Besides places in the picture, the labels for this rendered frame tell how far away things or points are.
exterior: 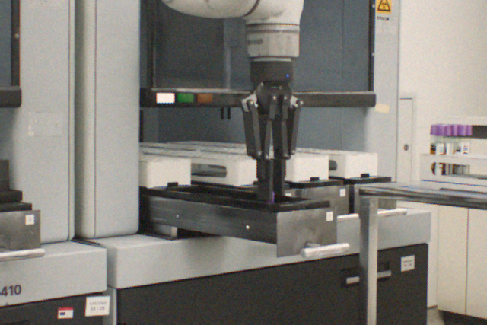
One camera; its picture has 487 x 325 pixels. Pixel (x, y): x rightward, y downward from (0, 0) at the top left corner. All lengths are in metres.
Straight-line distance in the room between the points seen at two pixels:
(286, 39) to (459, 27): 2.74
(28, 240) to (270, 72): 0.48
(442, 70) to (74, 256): 2.86
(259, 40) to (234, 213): 0.29
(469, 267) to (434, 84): 0.77
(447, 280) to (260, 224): 2.78
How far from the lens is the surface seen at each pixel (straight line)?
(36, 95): 1.64
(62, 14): 1.67
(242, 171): 1.84
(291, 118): 1.71
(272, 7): 1.63
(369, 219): 1.85
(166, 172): 1.82
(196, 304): 1.76
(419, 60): 4.13
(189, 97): 1.79
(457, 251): 4.23
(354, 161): 2.07
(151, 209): 1.76
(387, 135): 2.23
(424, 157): 1.83
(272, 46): 1.64
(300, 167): 1.95
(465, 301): 4.25
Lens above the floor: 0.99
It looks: 3 degrees down
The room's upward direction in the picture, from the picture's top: 1 degrees clockwise
